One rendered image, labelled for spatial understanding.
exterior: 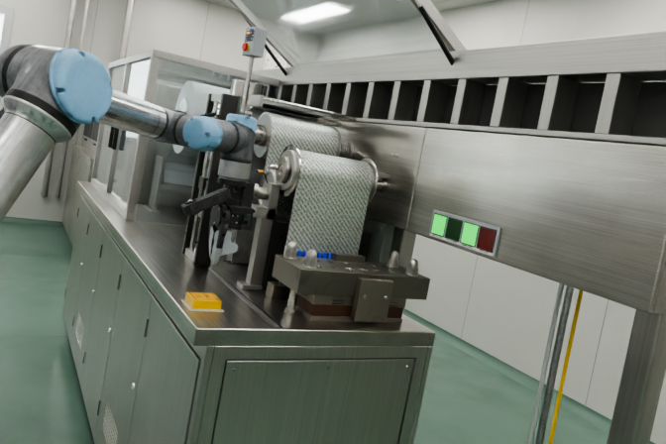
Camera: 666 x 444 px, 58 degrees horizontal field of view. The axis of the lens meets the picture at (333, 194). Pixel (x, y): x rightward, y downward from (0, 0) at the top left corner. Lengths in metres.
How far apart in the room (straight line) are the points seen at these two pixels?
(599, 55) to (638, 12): 3.01
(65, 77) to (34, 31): 6.04
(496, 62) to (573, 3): 3.19
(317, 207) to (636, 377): 0.87
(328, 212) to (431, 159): 0.32
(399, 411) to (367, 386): 0.14
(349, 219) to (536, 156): 0.59
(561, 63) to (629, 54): 0.16
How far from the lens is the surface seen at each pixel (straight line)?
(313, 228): 1.67
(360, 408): 1.61
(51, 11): 7.09
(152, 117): 1.36
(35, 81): 1.05
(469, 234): 1.51
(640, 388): 1.43
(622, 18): 4.43
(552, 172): 1.37
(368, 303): 1.55
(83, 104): 1.04
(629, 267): 1.24
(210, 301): 1.46
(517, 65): 1.51
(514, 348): 4.60
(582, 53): 1.40
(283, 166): 1.65
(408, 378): 1.66
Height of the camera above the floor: 1.32
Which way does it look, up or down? 4 degrees down
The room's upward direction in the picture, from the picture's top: 10 degrees clockwise
